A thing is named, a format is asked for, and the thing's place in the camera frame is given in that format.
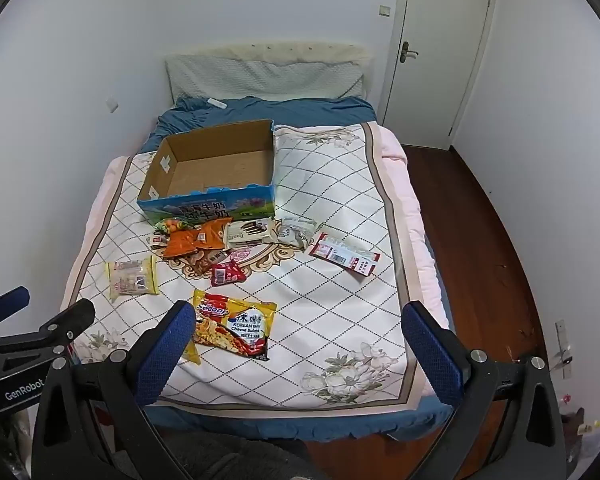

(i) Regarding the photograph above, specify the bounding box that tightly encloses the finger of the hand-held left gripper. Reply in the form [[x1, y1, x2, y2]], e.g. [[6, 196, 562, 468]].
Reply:
[[0, 286, 31, 337], [0, 298, 97, 361]]

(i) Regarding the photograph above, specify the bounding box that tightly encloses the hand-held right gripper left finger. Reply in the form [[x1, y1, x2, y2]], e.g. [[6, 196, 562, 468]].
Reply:
[[31, 300, 197, 480]]

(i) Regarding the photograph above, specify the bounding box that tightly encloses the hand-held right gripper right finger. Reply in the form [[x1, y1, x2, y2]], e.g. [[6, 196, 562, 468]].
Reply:
[[401, 301, 567, 480]]

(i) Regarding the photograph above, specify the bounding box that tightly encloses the clear yellow-edged candy packet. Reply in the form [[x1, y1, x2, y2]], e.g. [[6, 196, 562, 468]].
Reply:
[[104, 255, 160, 303]]

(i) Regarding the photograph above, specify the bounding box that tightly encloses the yellow instant noodle packet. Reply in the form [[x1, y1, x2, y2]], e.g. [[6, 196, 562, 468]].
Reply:
[[182, 288, 278, 365]]

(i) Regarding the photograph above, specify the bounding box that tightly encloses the small red snack packet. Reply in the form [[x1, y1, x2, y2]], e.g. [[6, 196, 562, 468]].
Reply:
[[211, 260, 246, 287]]

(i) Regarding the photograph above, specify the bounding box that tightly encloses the brown snack packet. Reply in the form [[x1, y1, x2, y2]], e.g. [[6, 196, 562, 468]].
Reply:
[[180, 247, 231, 278]]

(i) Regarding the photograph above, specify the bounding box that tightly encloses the orange snack packet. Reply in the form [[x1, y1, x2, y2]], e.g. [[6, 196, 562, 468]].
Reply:
[[162, 220, 226, 260]]

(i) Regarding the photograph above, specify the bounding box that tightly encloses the dark grey cloth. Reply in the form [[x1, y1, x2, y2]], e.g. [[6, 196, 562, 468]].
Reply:
[[145, 430, 326, 480]]

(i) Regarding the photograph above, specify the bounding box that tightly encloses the green orange candy bag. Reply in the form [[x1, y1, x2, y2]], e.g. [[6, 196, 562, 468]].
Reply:
[[153, 216, 188, 236]]

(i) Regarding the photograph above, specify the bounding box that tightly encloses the red white flat packet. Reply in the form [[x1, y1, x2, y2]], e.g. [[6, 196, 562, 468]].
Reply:
[[307, 231, 382, 277]]

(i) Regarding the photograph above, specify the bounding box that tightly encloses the white brown biscuit packet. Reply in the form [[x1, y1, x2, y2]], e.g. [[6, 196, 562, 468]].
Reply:
[[223, 216, 277, 250]]

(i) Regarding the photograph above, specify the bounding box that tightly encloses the white grey snack packet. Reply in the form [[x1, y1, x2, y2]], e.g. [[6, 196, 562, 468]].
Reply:
[[275, 216, 315, 248]]

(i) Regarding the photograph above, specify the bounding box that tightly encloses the open cardboard box blue print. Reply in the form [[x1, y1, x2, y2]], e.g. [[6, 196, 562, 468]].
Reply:
[[136, 119, 277, 225]]

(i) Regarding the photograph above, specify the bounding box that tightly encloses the white floral quilt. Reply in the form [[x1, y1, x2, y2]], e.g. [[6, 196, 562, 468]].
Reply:
[[62, 122, 451, 413]]

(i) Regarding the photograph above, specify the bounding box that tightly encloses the grey white pillow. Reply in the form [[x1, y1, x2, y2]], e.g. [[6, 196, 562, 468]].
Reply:
[[165, 54, 366, 101]]

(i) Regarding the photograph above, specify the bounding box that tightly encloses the white door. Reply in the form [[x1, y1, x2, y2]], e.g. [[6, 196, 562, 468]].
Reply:
[[382, 0, 498, 151]]

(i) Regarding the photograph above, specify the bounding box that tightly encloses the cream headboard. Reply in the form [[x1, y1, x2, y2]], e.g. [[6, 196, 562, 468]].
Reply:
[[167, 40, 373, 63]]

